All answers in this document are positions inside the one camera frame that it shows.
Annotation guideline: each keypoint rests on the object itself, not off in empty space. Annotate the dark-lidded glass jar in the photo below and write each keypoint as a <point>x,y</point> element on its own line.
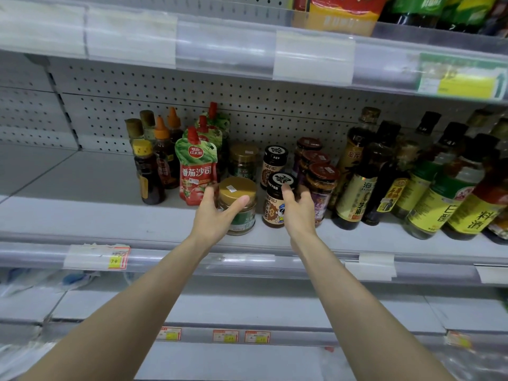
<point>274,158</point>

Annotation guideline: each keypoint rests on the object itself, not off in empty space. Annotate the person's left forearm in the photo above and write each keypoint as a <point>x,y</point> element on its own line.
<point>119,329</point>

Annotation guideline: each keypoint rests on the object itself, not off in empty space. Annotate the glass jar tan lid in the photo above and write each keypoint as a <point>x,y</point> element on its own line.
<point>244,162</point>

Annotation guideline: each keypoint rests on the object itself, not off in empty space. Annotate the gold-lid glass jar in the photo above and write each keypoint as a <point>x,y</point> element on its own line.
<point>238,188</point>

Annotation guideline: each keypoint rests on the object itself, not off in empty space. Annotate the dark bottle orange label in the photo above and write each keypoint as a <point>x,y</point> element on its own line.
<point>498,230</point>

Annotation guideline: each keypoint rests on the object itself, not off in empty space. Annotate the person's left hand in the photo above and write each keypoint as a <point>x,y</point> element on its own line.
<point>213,226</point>

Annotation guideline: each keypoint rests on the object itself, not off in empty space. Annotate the person's right hand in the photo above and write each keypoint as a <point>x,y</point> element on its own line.
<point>300,222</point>

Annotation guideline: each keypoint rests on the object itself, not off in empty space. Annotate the person's right forearm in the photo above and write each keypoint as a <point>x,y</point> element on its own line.
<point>381,329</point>

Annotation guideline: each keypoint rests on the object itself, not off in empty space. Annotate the white pink yellow shelf tag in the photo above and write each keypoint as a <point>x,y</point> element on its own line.
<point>95,258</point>

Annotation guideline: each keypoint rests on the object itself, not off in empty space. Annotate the small dark bottle yellow cap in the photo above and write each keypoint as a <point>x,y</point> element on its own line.
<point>135,127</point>
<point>147,178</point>

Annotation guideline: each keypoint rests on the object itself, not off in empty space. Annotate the red tomato sauce pouch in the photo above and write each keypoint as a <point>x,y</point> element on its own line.
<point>197,170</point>

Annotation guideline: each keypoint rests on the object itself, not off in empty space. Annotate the pack of clear empty bottles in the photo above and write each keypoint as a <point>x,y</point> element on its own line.
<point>468,365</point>

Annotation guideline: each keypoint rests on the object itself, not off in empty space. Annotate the yellow green price tag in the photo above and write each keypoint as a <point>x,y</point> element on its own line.
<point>464,77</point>

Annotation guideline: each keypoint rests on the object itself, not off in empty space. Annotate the orange oyster sauce squeeze bottle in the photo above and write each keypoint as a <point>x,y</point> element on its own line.
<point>345,13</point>

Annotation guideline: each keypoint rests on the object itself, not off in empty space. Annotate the blue white plastic bags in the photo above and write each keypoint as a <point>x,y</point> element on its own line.
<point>40,281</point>

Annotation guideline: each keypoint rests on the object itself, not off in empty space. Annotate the white metal store shelving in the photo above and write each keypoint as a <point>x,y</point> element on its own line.
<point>63,210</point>

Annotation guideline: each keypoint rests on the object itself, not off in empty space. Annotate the yellow-capped green label bottle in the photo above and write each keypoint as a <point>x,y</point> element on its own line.
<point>472,12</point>
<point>417,8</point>

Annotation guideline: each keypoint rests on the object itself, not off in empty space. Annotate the white plastic packets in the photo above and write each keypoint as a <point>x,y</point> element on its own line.
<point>20,361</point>

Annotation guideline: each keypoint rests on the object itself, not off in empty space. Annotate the brown jar dark lid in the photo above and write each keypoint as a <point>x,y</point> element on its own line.
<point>309,144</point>

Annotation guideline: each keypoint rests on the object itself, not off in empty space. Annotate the black-lid sauce jar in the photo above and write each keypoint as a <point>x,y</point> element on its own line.
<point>274,210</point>

